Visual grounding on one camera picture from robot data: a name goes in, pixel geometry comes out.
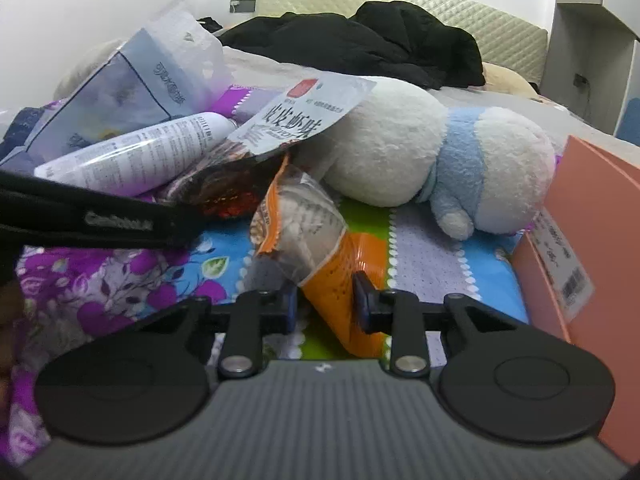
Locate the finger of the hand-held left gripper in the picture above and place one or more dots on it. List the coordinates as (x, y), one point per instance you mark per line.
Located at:
(182, 225)

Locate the grey white cabinet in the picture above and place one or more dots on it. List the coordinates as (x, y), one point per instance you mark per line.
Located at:
(580, 35)

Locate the pink cardboard box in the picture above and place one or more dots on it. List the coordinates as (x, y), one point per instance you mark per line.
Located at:
(600, 200)

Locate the blue pad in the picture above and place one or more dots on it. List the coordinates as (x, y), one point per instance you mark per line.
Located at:
(631, 127)

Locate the translucent plastic bag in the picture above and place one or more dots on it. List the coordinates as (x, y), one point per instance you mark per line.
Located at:
(145, 70)

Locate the black wall switch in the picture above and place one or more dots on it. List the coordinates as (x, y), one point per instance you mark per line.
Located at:
(581, 80)

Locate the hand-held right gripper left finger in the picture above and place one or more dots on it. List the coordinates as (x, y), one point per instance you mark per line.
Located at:
(291, 310)

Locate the cream quilted headboard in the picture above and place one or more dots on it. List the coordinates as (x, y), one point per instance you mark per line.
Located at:
(500, 20)

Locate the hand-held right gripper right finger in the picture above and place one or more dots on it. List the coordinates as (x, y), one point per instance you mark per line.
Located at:
(364, 305)

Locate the white label snack packet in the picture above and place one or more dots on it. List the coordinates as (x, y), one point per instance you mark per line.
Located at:
(300, 115)

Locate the white spray bottle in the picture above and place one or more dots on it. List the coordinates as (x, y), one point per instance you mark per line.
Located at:
(135, 155)

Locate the orange snack packet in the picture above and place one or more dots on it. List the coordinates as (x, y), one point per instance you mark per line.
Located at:
(330, 270)

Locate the beige pillow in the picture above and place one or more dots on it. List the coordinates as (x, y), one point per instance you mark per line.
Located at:
(505, 77)

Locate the black jacket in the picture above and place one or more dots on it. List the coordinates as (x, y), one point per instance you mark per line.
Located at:
(350, 40)

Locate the white and blue plush toy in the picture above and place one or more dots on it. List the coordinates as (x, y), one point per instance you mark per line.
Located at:
(390, 145)

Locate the grey wall socket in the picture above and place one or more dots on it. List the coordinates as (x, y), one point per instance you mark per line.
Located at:
(245, 6)

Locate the dark blue dotted cloth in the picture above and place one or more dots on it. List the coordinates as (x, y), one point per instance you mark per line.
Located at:
(15, 127)

